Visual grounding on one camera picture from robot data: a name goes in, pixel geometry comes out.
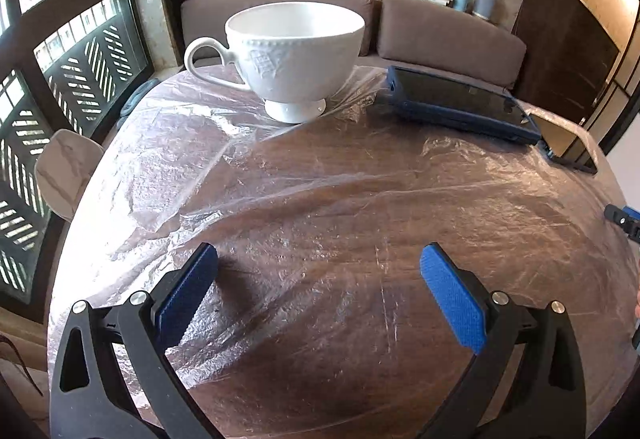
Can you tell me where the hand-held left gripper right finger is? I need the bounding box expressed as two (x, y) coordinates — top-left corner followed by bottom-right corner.
(417, 242), (588, 439)

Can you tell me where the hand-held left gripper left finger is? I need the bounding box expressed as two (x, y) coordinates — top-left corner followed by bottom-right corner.
(48, 241), (220, 439)

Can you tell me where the grey-brown sofa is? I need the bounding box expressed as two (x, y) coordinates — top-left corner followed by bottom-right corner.
(177, 0), (528, 92)

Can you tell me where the white footed cup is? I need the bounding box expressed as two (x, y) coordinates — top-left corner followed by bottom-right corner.
(183, 1), (367, 124)

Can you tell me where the sliding door with white panels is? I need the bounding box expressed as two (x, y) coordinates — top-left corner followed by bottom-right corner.
(582, 19), (640, 154)

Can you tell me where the grey cylindrical speaker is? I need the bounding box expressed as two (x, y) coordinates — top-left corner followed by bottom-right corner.
(472, 0), (499, 21)

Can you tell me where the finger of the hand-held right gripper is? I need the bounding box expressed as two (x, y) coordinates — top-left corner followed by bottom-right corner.
(604, 204), (640, 245)

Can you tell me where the dark tablet in case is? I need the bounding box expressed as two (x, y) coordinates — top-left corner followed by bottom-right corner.
(385, 65), (543, 146)
(527, 111), (599, 176)

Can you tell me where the balcony lattice railing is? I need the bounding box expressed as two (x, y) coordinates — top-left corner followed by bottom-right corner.
(0, 16), (151, 305)

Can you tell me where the dark wooden cabinet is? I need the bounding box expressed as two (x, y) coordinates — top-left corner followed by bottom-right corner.
(512, 0), (621, 112)

